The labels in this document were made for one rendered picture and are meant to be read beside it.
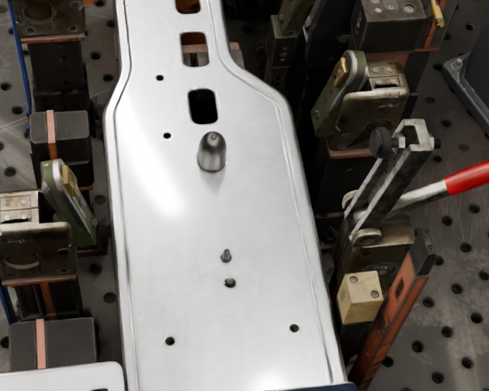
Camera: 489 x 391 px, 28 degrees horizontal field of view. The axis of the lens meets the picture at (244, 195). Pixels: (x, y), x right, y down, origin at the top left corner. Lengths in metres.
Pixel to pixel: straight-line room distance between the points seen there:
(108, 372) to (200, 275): 0.14
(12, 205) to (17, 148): 0.46
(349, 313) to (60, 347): 0.30
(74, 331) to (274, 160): 0.30
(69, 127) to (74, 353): 0.28
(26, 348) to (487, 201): 0.77
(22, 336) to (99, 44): 0.68
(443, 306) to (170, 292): 0.51
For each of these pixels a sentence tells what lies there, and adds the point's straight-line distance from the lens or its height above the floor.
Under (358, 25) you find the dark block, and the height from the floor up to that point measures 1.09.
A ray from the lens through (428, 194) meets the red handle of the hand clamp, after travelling 0.99.
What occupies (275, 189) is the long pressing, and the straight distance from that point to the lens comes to 1.09.
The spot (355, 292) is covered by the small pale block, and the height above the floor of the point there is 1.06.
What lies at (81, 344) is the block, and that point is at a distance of 1.02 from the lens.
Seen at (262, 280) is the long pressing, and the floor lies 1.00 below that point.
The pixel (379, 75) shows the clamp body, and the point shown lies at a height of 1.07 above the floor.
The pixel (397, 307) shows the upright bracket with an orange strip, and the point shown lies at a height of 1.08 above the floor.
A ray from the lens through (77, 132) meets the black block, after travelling 1.14.
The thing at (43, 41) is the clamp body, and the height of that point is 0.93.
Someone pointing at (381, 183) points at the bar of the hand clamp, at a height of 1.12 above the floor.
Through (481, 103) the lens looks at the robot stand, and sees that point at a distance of 1.57.
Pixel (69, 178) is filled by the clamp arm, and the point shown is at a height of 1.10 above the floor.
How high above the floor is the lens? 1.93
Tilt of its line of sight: 59 degrees down
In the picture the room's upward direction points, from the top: 9 degrees clockwise
